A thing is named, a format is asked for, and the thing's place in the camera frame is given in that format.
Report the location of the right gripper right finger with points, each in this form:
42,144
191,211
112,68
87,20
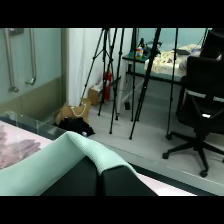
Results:
123,183

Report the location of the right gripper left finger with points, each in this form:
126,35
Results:
78,180

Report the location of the mint green garment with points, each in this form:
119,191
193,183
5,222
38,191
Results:
46,165

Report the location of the black bag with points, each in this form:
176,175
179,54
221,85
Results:
75,126

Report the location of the brown paper bag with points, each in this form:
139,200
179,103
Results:
71,111

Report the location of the cardboard box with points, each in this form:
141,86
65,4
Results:
94,96

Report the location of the red fire extinguisher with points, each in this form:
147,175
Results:
107,87

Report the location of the black tripod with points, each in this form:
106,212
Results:
146,80
105,60

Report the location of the green-topped desk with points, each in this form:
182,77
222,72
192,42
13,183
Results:
136,59

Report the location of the black office chair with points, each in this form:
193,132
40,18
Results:
204,78

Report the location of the metal wall pipe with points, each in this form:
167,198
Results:
9,60
33,56

